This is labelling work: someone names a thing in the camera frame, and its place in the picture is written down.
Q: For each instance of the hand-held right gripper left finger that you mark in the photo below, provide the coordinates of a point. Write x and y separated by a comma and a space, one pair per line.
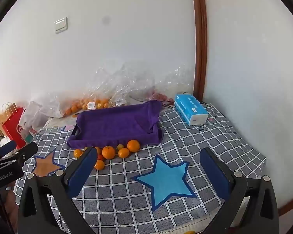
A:
81, 173

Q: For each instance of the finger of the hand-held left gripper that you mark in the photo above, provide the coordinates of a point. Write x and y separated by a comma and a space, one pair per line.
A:
7, 146
26, 151

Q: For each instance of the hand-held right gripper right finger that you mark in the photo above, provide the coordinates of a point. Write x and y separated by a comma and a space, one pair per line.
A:
212, 173

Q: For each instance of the orange mandarin with stem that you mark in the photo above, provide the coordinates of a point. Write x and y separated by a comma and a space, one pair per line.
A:
109, 151

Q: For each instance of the small yellow-green citrus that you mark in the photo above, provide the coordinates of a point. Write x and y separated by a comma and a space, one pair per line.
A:
120, 147

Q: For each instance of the large orange mandarin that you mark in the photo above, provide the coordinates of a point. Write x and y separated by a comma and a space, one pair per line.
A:
133, 145

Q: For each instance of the purple towel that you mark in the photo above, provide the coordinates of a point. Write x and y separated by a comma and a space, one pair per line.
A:
117, 124

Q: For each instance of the small teal bag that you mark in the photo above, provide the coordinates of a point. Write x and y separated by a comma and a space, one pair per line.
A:
26, 136

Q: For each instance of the red paper bag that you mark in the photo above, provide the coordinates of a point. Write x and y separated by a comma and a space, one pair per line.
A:
13, 131

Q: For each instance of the white plastic bag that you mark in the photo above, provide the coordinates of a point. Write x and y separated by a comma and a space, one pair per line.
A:
31, 117

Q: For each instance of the grey checked blanket with stars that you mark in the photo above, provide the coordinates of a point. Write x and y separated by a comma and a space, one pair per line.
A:
112, 199

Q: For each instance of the beige patterned sheet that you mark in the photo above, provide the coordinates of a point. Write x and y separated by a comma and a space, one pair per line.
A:
61, 121

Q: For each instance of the cloudy bag of oranges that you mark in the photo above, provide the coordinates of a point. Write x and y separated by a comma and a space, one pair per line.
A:
73, 108

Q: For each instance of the blue tissue pack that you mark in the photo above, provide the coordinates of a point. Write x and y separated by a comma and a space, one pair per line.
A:
189, 107

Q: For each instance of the clear bag of labelled oranges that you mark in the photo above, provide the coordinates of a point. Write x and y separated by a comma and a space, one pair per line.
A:
100, 103

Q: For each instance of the clear bag of brown fruit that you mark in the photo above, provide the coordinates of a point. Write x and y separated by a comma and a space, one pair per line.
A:
122, 101

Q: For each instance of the clear bag of red fruit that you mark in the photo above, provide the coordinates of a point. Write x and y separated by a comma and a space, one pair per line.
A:
158, 95

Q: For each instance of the white wall switch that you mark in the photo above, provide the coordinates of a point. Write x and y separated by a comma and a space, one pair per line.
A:
61, 25

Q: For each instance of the brown wooden door frame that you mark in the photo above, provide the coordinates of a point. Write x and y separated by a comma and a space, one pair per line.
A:
200, 41

